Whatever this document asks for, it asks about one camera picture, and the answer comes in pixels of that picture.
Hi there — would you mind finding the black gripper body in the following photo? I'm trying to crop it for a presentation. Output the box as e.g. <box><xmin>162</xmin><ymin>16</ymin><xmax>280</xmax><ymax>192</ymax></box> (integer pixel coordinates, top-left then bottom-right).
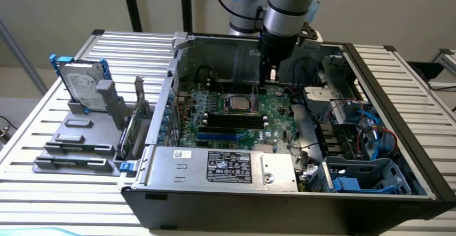
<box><xmin>257</xmin><ymin>32</ymin><xmax>298</xmax><ymax>66</ymax></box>

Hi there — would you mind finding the CPU socket cover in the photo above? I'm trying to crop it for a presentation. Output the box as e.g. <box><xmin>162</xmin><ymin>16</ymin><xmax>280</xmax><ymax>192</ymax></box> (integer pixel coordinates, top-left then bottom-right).
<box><xmin>249</xmin><ymin>93</ymin><xmax>260</xmax><ymax>114</ymax></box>

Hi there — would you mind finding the thin metal locking lever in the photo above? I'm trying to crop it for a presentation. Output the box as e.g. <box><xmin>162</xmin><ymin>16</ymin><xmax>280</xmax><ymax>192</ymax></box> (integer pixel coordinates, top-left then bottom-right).
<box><xmin>214</xmin><ymin>72</ymin><xmax>226</xmax><ymax>97</ymax></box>

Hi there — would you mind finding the CPU socket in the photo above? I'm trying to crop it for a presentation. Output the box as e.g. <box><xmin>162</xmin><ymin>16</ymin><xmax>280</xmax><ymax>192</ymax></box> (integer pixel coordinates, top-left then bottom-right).
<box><xmin>224</xmin><ymin>94</ymin><xmax>254</xmax><ymax>113</ymax></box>

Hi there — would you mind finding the blue expansion slot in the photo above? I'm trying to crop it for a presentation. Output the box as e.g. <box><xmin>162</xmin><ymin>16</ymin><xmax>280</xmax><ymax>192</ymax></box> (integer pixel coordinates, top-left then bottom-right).
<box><xmin>196</xmin><ymin>132</ymin><xmax>238</xmax><ymax>142</ymax></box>

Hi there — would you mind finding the black RAM stick bank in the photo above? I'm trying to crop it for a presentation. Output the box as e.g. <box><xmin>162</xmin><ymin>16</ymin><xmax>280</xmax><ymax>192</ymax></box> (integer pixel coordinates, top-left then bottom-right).
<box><xmin>205</xmin><ymin>112</ymin><xmax>266</xmax><ymax>129</ymax></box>
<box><xmin>209</xmin><ymin>81</ymin><xmax>265</xmax><ymax>96</ymax></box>

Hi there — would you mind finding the green motherboard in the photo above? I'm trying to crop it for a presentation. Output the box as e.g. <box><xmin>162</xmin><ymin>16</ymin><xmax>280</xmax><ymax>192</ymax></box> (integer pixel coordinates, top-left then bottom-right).
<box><xmin>177</xmin><ymin>85</ymin><xmax>310</xmax><ymax>172</ymax></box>

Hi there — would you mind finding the silver disk bay cage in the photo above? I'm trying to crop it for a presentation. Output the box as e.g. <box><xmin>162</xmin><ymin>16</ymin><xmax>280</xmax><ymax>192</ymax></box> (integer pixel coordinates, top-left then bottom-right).
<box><xmin>302</xmin><ymin>54</ymin><xmax>360</xmax><ymax>106</ymax></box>

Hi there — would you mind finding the grey air shroud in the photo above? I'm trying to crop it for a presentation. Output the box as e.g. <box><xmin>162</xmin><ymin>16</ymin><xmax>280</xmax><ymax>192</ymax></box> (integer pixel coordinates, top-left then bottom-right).
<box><xmin>290</xmin><ymin>103</ymin><xmax>322</xmax><ymax>153</ymax></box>

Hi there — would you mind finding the small silver chipset heatsink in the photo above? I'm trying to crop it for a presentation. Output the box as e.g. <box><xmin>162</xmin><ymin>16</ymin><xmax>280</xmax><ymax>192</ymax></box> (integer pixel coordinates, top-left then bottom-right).
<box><xmin>253</xmin><ymin>143</ymin><xmax>277</xmax><ymax>154</ymax></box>

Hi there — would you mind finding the black stand pole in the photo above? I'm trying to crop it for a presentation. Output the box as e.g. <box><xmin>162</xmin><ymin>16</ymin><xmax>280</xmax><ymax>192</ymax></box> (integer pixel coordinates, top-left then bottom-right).
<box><xmin>178</xmin><ymin>0</ymin><xmax>193</xmax><ymax>33</ymax></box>
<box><xmin>118</xmin><ymin>0</ymin><xmax>144</xmax><ymax>33</ymax></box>

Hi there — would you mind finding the silver power supply unit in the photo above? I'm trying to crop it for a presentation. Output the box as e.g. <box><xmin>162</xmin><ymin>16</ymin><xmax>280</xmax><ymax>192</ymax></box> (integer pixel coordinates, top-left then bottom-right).
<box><xmin>144</xmin><ymin>146</ymin><xmax>298</xmax><ymax>193</ymax></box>

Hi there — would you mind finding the green graphics card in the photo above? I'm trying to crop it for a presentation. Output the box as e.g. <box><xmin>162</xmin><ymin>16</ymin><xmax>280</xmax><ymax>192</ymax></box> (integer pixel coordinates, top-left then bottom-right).
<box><xmin>116</xmin><ymin>76</ymin><xmax>148</xmax><ymax>160</ymax></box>

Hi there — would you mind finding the grey front drive cage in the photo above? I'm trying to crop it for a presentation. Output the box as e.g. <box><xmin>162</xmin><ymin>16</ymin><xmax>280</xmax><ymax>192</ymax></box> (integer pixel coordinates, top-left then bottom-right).
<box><xmin>318</xmin><ymin>155</ymin><xmax>412</xmax><ymax>195</ymax></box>

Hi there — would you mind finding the hard disk with blue carrier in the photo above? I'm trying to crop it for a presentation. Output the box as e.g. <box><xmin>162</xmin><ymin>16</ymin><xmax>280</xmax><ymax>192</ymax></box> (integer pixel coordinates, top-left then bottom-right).
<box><xmin>48</xmin><ymin>54</ymin><xmax>112</xmax><ymax>115</ymax></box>

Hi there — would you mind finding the blue case latch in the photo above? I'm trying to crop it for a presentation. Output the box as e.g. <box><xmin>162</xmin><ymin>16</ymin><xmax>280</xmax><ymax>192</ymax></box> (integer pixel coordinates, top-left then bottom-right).
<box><xmin>120</xmin><ymin>160</ymin><xmax>137</xmax><ymax>173</ymax></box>

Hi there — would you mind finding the black open PC case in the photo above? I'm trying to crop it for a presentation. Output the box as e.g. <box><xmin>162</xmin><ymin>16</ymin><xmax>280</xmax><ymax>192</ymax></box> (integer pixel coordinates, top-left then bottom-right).
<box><xmin>120</xmin><ymin>32</ymin><xmax>456</xmax><ymax>231</ymax></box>

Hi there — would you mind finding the grey parts rack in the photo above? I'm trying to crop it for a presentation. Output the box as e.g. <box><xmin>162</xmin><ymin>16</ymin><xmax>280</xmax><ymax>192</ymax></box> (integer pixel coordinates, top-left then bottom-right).
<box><xmin>32</xmin><ymin>78</ymin><xmax>157</xmax><ymax>177</ymax></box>

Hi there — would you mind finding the light blue object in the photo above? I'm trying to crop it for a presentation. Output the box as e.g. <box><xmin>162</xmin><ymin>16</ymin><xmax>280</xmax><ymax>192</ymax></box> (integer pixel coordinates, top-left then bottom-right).
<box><xmin>0</xmin><ymin>226</ymin><xmax>77</xmax><ymax>236</ymax></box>

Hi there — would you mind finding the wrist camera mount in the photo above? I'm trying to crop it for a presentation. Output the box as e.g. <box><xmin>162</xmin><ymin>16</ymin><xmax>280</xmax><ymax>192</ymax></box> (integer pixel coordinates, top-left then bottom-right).
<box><xmin>297</xmin><ymin>22</ymin><xmax>324</xmax><ymax>50</ymax></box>

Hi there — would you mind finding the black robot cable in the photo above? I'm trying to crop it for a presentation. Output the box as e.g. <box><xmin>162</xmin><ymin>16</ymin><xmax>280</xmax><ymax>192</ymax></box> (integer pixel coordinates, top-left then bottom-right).
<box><xmin>210</xmin><ymin>0</ymin><xmax>265</xmax><ymax>21</ymax></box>

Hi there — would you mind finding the blue data wire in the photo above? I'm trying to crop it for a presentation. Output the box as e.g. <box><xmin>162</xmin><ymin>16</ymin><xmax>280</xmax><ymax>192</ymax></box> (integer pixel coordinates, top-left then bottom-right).
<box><xmin>350</xmin><ymin>101</ymin><xmax>384</xmax><ymax>140</ymax></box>

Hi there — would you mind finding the red wire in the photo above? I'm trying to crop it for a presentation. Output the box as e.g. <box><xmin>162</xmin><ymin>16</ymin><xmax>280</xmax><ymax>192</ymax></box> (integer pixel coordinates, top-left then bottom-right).
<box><xmin>369</xmin><ymin>128</ymin><xmax>398</xmax><ymax>156</ymax></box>

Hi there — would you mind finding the aluminium frame post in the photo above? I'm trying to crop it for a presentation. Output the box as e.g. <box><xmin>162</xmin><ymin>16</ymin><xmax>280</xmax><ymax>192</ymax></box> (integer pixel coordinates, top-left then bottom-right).
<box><xmin>0</xmin><ymin>17</ymin><xmax>49</xmax><ymax>96</ymax></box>

